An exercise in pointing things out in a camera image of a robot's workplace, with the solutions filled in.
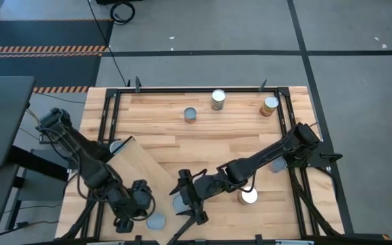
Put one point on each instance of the tin can silver lid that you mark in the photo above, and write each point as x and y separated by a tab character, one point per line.
115	147

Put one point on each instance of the light wooden board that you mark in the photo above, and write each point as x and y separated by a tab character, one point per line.
148	163

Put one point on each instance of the black metal stand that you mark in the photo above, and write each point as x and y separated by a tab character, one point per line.
39	163

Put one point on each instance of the peas tin can green label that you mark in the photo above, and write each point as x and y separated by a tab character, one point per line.
218	97

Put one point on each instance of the tin can reddish label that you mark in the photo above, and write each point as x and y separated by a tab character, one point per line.
278	165

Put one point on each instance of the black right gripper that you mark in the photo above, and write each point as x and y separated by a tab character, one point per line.
196	197

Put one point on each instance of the black hazard striped floor mat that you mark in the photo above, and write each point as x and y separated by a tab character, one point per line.
46	34

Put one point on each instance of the black power supply box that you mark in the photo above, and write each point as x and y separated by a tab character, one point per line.
44	139

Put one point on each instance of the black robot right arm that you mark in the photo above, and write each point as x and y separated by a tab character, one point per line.
260	158

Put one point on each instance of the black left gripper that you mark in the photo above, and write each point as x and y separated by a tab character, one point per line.
129	207

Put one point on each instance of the corn tin can orange label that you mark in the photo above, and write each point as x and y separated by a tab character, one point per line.
248	197
270	103

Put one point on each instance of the dark grey desk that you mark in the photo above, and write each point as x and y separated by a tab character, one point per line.
2	119

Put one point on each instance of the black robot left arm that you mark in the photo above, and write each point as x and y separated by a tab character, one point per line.
94	170

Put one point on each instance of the orange fruit tin can teal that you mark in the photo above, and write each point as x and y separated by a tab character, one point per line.
190	114

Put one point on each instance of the tin can grey lid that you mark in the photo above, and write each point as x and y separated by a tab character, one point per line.
156	222
179	205

